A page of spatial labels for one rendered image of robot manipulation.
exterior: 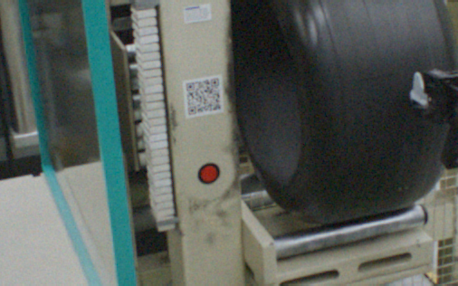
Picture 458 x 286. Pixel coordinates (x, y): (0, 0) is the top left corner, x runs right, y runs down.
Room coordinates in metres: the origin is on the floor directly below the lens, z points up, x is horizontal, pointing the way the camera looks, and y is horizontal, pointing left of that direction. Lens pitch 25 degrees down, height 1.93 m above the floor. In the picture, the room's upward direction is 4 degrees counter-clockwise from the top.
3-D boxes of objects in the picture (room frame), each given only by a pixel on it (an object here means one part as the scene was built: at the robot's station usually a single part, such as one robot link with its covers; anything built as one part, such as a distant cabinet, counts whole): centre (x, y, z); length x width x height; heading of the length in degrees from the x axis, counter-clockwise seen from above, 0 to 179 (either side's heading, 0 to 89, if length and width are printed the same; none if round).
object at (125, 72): (2.20, 0.14, 1.05); 0.20 x 0.15 x 0.30; 107
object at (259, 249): (1.85, -0.01, 0.90); 0.40 x 0.03 x 0.10; 17
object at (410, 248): (1.77, -0.23, 0.83); 0.36 x 0.09 x 0.06; 107
